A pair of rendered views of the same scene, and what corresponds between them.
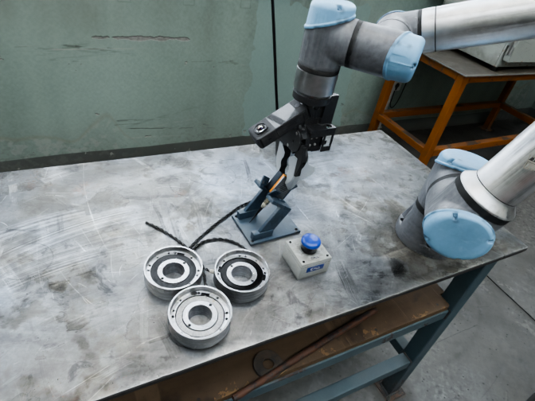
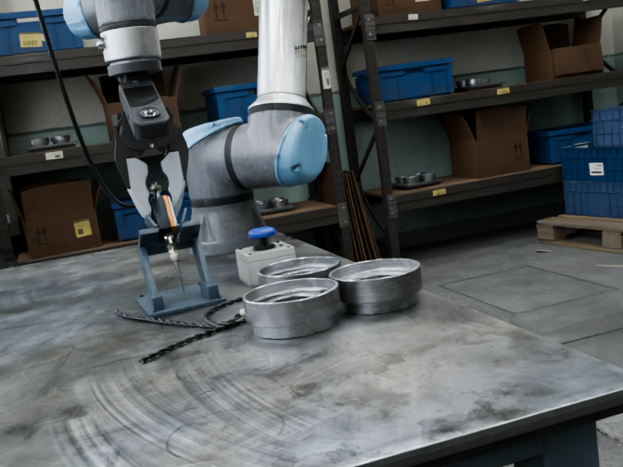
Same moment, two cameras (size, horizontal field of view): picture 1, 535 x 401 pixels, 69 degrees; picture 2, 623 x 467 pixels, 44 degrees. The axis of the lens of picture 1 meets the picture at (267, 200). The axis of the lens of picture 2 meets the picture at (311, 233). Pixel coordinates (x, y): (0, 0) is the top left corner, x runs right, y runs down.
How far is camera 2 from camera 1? 102 cm
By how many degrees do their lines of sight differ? 72
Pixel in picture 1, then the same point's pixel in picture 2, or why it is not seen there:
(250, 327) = not seen: hidden behind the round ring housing
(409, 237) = (240, 237)
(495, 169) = (281, 74)
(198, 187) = (46, 348)
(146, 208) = (90, 372)
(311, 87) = (154, 43)
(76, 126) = not seen: outside the picture
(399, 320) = not seen: hidden behind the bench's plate
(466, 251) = (320, 157)
